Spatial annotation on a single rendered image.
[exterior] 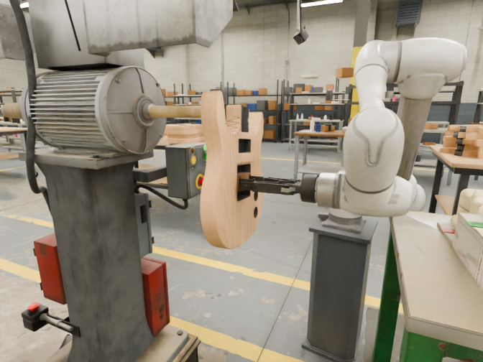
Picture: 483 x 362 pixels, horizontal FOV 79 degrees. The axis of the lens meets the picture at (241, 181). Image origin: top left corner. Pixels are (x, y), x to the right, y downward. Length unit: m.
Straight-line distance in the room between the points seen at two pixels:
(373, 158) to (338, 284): 1.03
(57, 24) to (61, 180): 0.45
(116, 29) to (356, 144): 0.57
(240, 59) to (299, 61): 2.45
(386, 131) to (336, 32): 11.51
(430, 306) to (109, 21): 0.85
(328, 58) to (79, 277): 11.36
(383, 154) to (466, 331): 0.31
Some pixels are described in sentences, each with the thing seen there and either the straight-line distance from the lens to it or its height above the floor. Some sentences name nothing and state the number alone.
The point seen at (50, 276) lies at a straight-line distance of 1.32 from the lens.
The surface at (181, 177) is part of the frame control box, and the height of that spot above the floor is 1.01.
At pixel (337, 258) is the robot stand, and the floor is 0.57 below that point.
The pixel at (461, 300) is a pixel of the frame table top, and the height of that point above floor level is 0.93.
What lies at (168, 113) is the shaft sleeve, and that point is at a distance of 0.85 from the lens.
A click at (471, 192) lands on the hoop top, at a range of 0.97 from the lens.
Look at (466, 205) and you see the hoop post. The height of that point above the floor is 1.01.
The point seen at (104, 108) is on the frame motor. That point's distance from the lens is 0.85.
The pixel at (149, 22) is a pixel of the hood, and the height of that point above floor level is 1.43.
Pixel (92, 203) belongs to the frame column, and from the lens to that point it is 1.02.
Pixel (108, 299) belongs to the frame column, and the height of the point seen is 0.62.
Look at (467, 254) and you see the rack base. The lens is 0.79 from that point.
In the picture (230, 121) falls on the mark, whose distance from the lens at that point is 0.82.
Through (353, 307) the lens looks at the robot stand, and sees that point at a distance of 1.61.
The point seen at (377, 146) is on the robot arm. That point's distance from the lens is 0.58.
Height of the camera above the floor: 1.26
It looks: 14 degrees down
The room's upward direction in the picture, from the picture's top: straight up
